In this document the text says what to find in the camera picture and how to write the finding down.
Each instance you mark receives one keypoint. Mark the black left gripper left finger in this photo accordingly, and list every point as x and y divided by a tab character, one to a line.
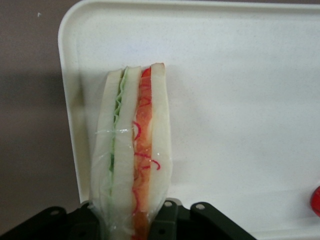
50	225

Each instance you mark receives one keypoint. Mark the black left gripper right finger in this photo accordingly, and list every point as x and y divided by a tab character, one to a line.
200	225

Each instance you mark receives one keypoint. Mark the plastic-wrapped triangle sandwich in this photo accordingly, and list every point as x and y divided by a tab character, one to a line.
130	150

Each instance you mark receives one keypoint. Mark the white plastic tray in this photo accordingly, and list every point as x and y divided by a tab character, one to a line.
225	100

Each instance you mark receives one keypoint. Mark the red glossy object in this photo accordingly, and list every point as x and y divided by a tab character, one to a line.
316	200

